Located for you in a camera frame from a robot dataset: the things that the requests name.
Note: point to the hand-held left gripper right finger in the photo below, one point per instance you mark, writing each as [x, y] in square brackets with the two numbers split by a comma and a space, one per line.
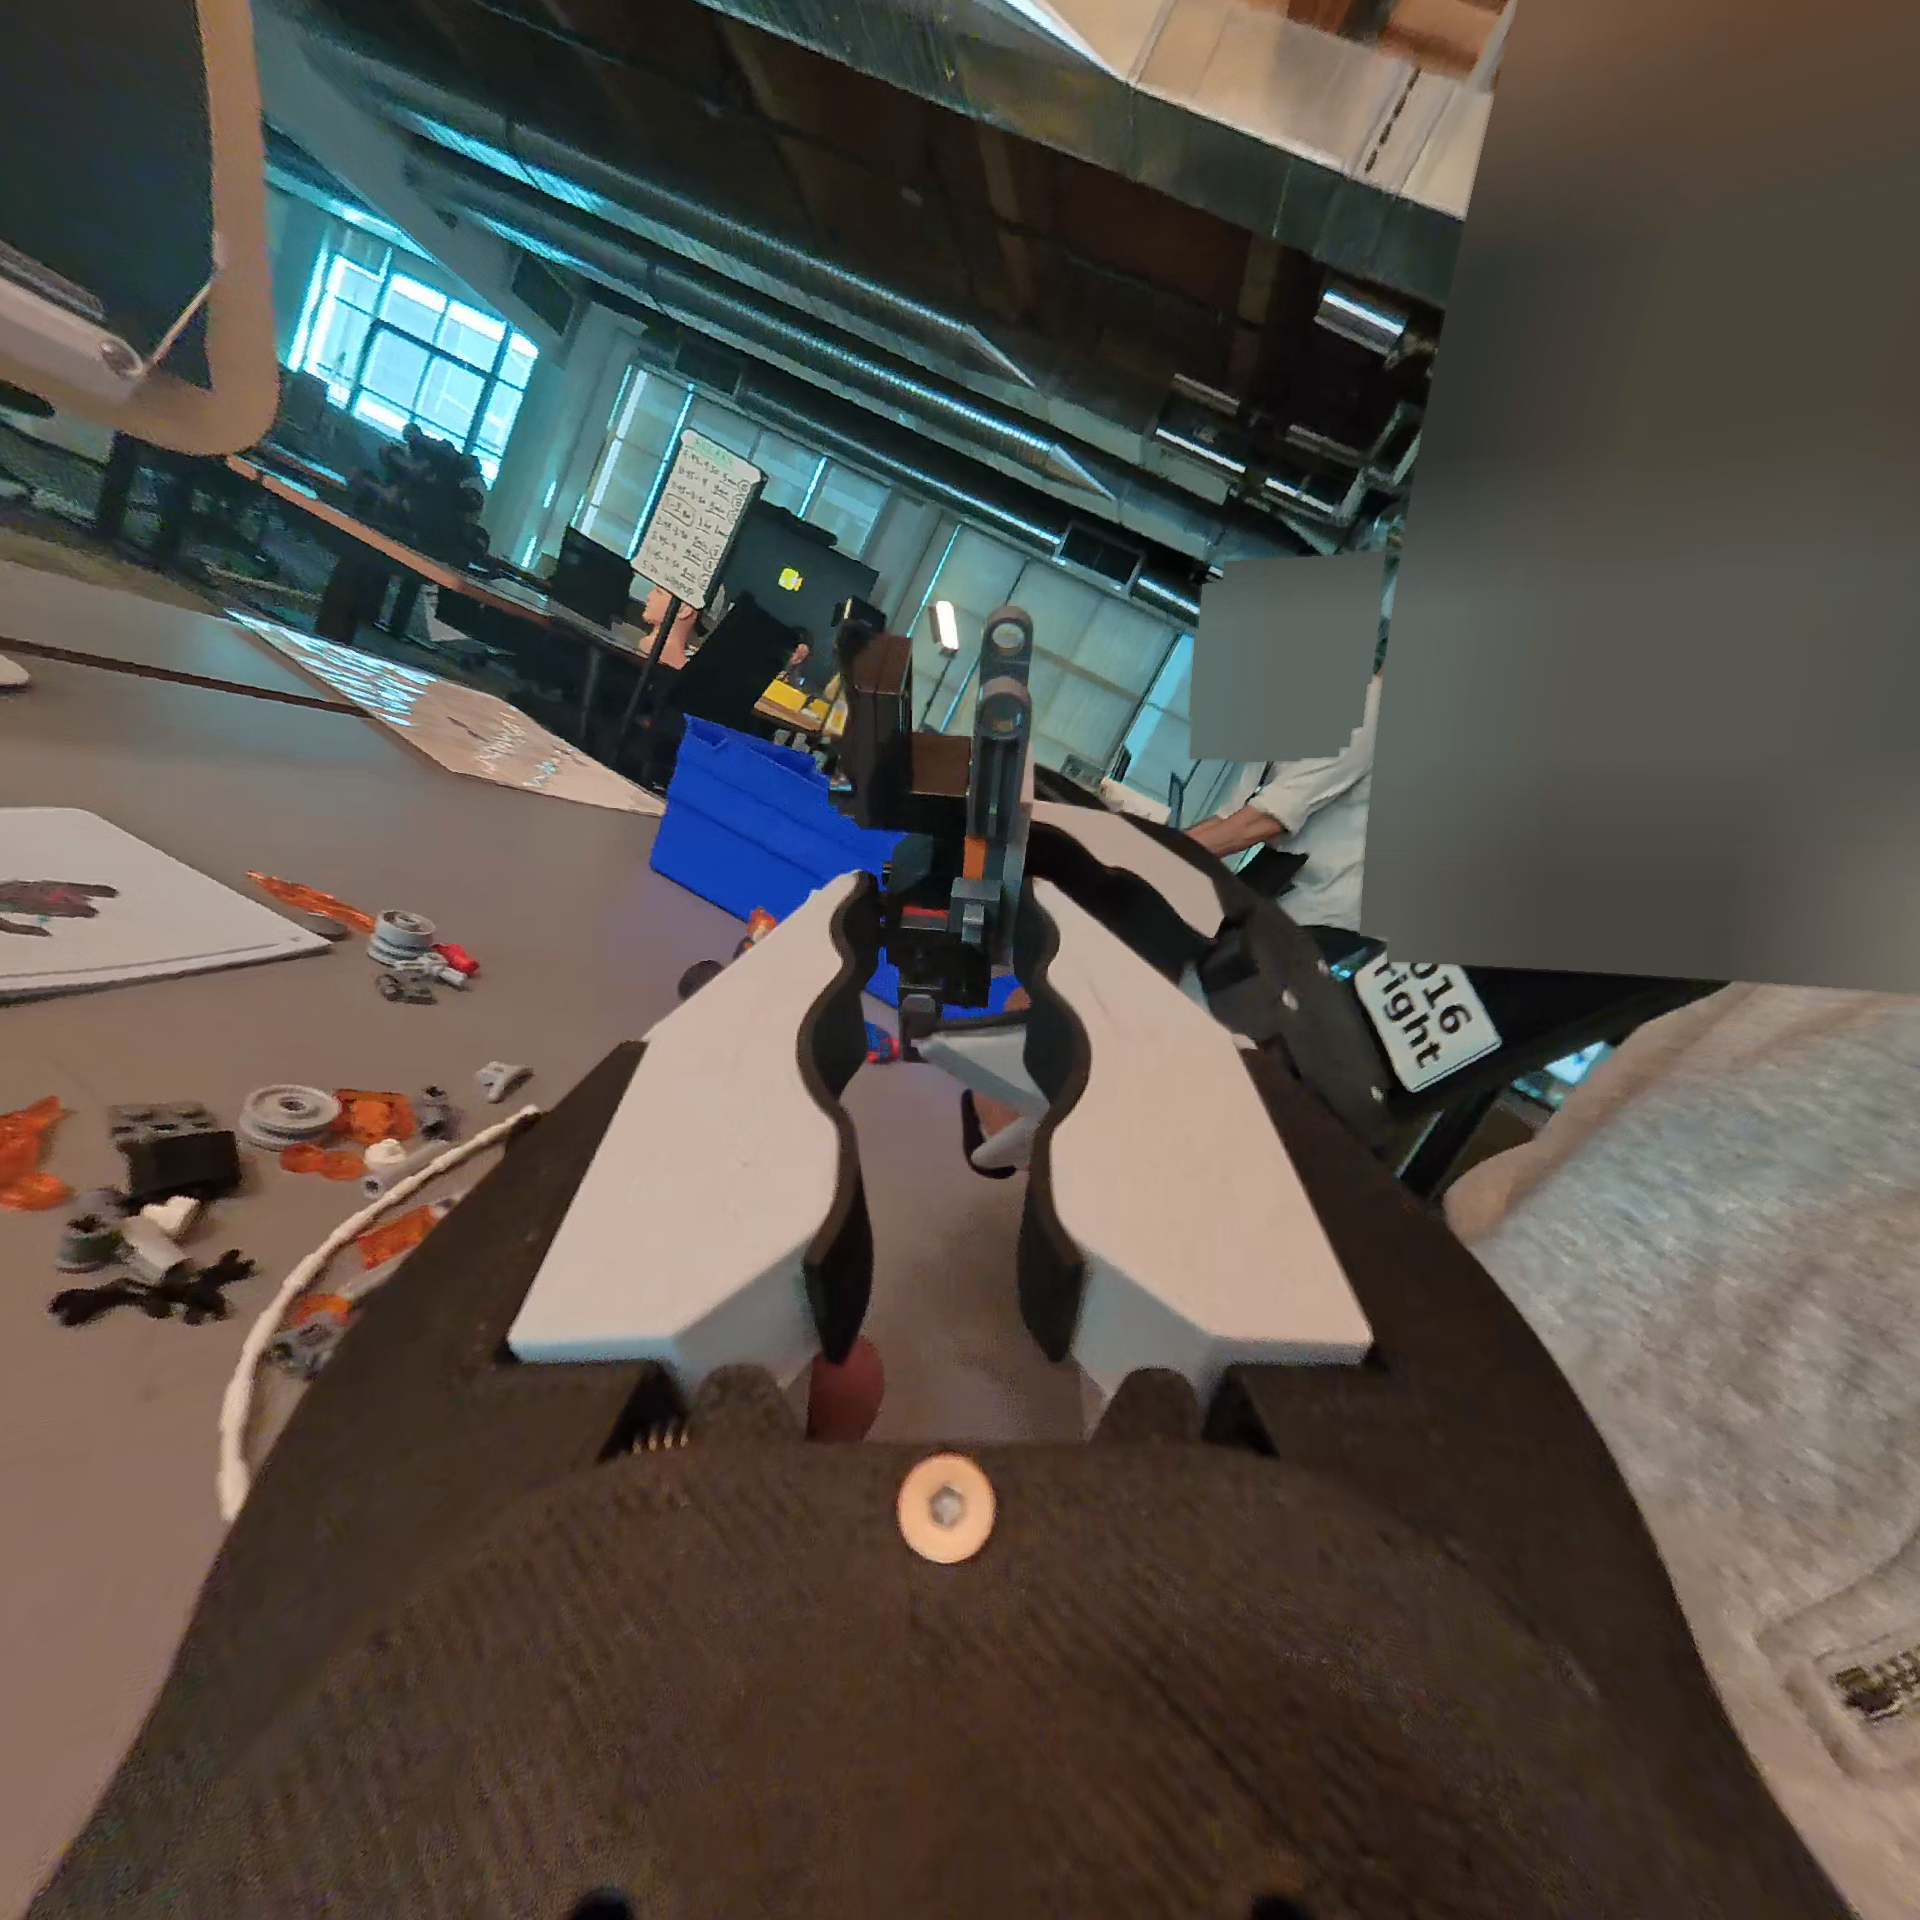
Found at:
[1202, 1201]

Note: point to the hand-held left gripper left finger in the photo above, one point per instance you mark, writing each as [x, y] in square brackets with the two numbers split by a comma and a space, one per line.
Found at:
[692, 1185]

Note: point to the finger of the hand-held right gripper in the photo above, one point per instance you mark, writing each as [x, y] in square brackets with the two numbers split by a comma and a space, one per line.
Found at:
[985, 1065]
[1141, 849]

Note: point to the dark grey lego model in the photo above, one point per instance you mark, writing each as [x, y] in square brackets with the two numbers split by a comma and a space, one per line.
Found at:
[962, 840]

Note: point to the person's right forearm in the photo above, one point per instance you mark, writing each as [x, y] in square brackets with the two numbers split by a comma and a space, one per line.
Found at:
[1652, 1172]

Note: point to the pile of loose lego pieces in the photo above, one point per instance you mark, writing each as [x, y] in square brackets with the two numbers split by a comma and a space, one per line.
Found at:
[182, 1161]

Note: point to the lego instruction booklet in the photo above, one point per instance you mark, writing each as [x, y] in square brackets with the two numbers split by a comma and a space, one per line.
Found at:
[150, 930]

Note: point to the small studio light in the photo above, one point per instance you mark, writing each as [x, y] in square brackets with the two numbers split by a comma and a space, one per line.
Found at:
[945, 622]

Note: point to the blue plastic bin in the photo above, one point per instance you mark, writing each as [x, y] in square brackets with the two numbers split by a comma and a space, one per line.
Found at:
[750, 840]

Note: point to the yellow plastic bin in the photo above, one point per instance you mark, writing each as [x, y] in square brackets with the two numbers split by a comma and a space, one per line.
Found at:
[787, 702]

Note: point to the flat printed cardboard box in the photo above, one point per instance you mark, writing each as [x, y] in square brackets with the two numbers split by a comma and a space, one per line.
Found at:
[495, 743]

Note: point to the black monitor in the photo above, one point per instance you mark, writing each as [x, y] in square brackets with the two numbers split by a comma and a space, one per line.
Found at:
[764, 541]

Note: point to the white grid sign board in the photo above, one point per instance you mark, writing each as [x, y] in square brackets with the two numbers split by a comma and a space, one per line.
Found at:
[699, 517]

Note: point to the background wooden desk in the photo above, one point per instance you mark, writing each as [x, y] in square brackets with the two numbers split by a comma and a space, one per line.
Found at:
[452, 578]

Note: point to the dark machine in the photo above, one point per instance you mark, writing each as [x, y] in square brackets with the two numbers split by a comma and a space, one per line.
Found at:
[428, 488]

